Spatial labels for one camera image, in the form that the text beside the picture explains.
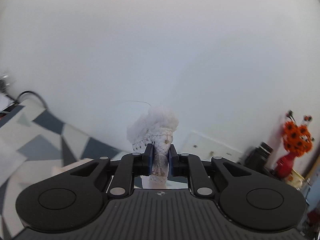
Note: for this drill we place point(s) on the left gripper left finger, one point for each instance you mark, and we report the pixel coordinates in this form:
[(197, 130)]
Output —
[(143, 162)]

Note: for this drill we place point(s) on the cream floral mug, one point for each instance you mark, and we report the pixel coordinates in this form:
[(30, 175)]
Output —
[(294, 179)]

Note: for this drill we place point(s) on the white wall socket panel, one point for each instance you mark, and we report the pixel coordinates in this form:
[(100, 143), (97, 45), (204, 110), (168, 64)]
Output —
[(206, 148)]

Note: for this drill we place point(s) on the black thermos bottle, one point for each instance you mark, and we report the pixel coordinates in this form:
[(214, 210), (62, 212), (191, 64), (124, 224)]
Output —
[(258, 157)]

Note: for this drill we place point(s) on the cream sweater with fur cuffs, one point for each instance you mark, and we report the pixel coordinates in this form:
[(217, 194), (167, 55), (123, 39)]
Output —
[(157, 128)]

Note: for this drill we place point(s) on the orange artificial flowers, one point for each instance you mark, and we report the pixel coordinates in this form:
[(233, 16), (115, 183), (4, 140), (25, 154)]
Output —
[(296, 138)]

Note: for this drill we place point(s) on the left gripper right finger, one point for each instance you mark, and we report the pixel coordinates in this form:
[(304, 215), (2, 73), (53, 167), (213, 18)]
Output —
[(178, 164)]

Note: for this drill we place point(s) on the geometric patterned bed sheet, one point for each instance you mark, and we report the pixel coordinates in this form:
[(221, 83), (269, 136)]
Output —
[(35, 145)]

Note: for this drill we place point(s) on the black bedside cabinet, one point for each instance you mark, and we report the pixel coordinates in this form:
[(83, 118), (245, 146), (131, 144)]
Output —
[(262, 170)]

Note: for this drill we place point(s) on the red vase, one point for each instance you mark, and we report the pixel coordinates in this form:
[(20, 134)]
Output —
[(284, 165)]

